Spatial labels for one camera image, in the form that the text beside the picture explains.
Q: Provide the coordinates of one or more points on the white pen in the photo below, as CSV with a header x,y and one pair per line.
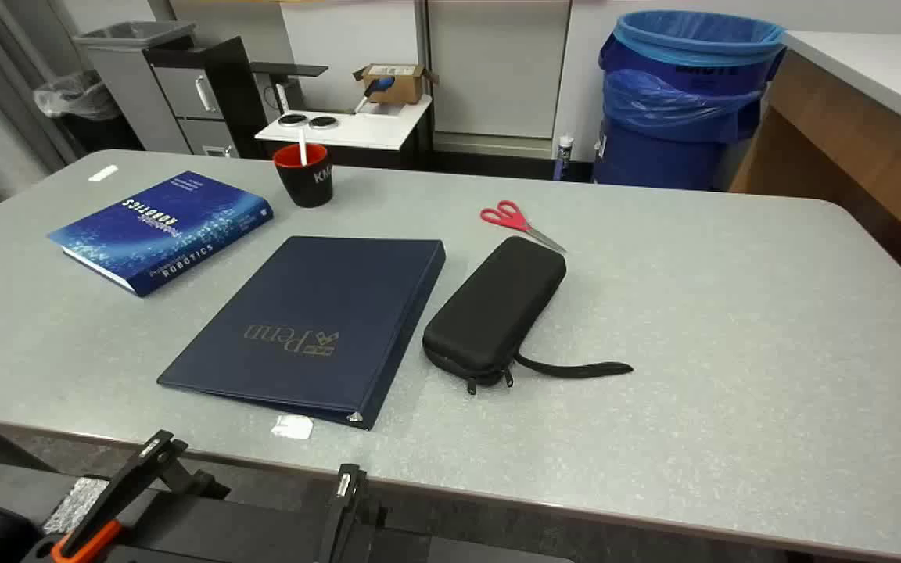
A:
x,y
301,150

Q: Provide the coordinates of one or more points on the black zippered case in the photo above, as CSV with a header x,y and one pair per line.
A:
x,y
493,300

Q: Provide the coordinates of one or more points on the dark navy folder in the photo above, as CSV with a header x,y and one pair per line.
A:
x,y
305,324

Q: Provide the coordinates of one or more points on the small plastic bottle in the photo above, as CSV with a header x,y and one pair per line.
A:
x,y
563,156

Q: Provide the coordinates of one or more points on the black mug red inside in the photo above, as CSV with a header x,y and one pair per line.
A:
x,y
310,190

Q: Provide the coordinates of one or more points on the small white table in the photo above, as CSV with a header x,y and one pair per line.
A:
x,y
367,129

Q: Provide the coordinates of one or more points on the cardboard box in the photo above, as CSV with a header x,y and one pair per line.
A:
x,y
406,86

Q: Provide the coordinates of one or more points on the white partition panel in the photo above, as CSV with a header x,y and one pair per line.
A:
x,y
499,73

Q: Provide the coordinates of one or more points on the white tape piece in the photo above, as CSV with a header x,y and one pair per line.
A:
x,y
293,426
103,173

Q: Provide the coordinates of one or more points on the black sunglasses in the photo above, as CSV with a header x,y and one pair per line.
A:
x,y
293,121

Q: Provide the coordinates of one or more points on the blue trash bin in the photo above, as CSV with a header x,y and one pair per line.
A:
x,y
670,156

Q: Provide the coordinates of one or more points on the blue hardcover book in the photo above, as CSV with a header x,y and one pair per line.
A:
x,y
156,228

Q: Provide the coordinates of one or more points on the grey filing cabinet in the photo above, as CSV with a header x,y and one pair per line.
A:
x,y
189,94

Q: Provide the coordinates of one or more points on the black mounting base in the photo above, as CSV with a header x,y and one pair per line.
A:
x,y
220,534

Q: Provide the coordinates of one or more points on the blue plastic bin liner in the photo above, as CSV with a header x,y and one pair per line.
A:
x,y
694,34

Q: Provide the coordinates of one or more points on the bin with white bag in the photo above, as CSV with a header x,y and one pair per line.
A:
x,y
75,97

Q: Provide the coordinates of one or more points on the wooden desk grey top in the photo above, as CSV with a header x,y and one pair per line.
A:
x,y
859,135

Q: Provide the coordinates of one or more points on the black clamp mount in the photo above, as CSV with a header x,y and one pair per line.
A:
x,y
347,501

